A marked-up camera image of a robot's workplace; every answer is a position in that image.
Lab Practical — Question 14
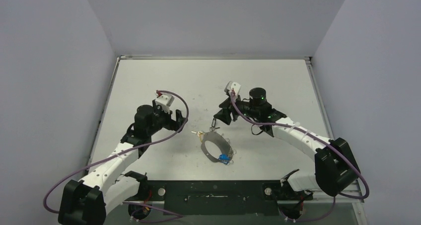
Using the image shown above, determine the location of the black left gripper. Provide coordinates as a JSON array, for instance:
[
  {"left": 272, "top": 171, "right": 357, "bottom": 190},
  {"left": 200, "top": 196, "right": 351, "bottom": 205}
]
[{"left": 147, "top": 100, "right": 187, "bottom": 136}]

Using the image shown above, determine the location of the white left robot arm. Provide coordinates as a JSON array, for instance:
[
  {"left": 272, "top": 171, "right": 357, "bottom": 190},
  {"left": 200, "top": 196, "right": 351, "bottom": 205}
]
[{"left": 58, "top": 94, "right": 186, "bottom": 225}]

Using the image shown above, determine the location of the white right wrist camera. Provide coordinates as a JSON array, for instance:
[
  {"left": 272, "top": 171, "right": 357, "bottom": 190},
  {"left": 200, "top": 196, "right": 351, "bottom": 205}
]
[{"left": 224, "top": 81, "right": 241, "bottom": 98}]

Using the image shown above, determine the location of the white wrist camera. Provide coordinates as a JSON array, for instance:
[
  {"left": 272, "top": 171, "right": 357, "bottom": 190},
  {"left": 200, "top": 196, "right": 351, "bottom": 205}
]
[
  {"left": 224, "top": 81, "right": 241, "bottom": 98},
  {"left": 155, "top": 91, "right": 174, "bottom": 114}
]

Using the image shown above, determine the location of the solid blue key tag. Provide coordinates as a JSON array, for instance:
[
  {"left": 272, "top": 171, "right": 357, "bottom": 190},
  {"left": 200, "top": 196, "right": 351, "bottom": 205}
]
[{"left": 218, "top": 154, "right": 231, "bottom": 163}]

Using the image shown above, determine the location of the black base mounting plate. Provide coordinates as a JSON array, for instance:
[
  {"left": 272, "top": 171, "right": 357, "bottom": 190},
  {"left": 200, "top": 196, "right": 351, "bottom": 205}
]
[{"left": 128, "top": 180, "right": 313, "bottom": 216}]

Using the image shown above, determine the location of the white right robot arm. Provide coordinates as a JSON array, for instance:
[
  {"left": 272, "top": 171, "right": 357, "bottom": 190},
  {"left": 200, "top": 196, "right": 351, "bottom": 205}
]
[{"left": 213, "top": 81, "right": 361, "bottom": 200}]

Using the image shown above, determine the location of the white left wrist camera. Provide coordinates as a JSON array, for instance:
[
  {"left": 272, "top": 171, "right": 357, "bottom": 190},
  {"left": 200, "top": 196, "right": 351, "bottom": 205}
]
[{"left": 155, "top": 91, "right": 174, "bottom": 114}]

